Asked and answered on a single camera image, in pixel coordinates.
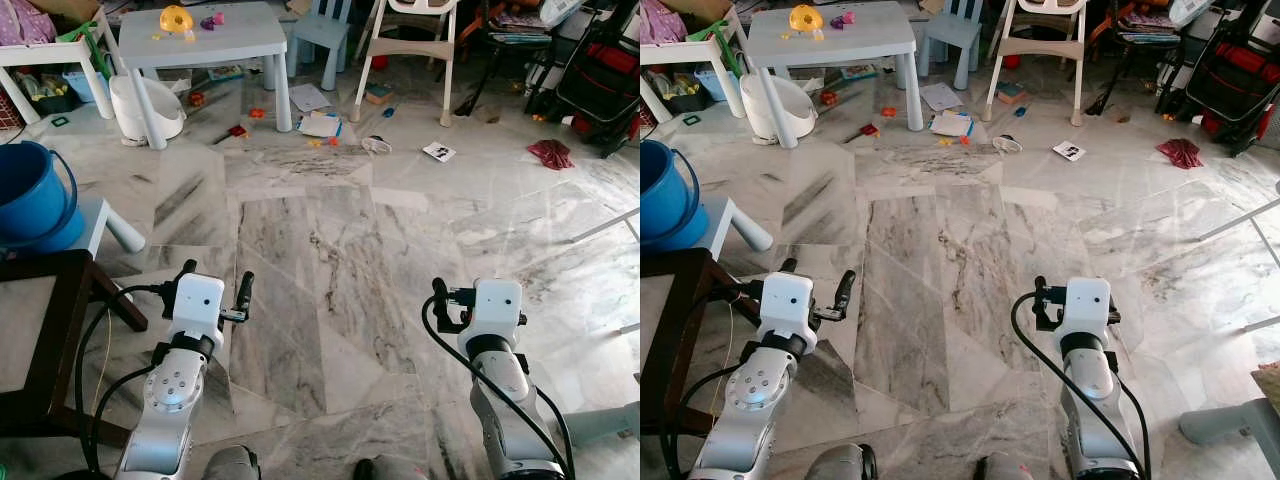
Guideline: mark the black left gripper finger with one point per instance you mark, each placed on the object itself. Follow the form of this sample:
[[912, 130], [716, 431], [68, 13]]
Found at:
[[846, 290], [246, 290], [787, 266], [188, 269]]

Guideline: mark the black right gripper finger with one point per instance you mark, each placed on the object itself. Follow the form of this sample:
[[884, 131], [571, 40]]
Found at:
[[440, 291], [1041, 290]]

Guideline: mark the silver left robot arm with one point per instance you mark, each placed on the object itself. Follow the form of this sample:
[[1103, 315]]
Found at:
[[170, 395], [755, 390]]

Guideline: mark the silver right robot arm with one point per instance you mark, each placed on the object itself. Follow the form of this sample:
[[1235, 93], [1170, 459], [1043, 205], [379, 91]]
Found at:
[[1095, 400], [505, 400]]

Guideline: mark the white plastic stool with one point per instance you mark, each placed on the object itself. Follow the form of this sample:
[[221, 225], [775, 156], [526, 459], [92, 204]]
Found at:
[[110, 228], [740, 228]]

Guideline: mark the blue plastic bucket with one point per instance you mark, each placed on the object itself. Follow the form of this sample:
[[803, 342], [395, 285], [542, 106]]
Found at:
[[668, 195], [28, 195]]

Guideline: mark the small white printed booklet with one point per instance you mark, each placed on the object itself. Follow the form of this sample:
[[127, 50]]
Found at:
[[1069, 151], [439, 152]]

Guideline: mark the white face mask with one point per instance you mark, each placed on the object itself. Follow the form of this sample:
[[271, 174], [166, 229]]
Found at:
[[378, 145], [1008, 144]]

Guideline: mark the grey robot left leg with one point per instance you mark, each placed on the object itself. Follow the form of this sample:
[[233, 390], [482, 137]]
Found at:
[[230, 465], [840, 465]]

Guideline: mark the grey robot leg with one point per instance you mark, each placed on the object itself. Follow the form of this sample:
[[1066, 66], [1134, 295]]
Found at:
[[395, 470], [1010, 468], [840, 465], [230, 465]]

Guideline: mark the grey robot right leg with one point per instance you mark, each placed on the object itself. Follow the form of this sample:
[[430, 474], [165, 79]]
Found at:
[[395, 470], [1010, 468]]

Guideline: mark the dark wooden side table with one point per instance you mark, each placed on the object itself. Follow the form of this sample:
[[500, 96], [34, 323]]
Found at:
[[35, 400], [665, 380]]

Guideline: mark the dark red cloth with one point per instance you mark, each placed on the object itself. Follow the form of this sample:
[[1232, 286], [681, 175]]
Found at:
[[550, 154], [1181, 153]]

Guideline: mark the white and blue packet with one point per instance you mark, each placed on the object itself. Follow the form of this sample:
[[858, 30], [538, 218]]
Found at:
[[950, 124], [320, 125]]

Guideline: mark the grey plastic furniture leg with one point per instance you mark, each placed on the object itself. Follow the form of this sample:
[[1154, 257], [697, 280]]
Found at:
[[600, 422], [1235, 425]]

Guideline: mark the light blue storage basket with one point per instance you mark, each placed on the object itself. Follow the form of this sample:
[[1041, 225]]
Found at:
[[82, 85], [712, 84]]

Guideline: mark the white paper sheet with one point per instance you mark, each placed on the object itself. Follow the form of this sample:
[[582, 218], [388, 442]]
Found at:
[[310, 97], [941, 96]]

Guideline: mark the grey plastic kids table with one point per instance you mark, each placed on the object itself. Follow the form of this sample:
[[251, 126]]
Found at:
[[215, 45], [845, 45]]

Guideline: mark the white kids table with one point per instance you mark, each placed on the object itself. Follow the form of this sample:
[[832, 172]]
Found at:
[[50, 52], [690, 50]]

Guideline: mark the white baby high chair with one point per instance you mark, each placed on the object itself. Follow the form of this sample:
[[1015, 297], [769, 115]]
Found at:
[[1040, 48], [410, 48]]

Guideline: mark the yellow plastic toy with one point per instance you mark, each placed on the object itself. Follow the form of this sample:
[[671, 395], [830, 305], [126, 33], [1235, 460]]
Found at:
[[176, 20], [806, 18]]

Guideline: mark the purple plastic toy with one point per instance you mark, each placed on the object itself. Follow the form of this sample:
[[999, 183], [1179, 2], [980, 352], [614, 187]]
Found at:
[[842, 19], [212, 20]]

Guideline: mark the black and red stroller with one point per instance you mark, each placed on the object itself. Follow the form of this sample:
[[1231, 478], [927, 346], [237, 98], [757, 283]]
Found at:
[[600, 90], [1235, 85]]

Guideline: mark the light blue kids chair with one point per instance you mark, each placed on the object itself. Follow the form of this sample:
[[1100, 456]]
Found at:
[[952, 35], [322, 35]]

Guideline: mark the pink patterned cloth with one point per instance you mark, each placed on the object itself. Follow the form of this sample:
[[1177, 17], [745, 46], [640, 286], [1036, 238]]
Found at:
[[22, 25], [660, 25]]

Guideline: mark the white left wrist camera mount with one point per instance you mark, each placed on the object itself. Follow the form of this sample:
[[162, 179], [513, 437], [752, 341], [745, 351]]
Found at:
[[790, 305], [198, 300]]

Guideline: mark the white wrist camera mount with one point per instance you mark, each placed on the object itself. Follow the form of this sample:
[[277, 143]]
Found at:
[[198, 300], [1087, 305], [497, 308], [790, 305]]

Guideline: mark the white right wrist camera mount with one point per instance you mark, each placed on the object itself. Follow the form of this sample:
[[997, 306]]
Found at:
[[497, 308], [1087, 305]]

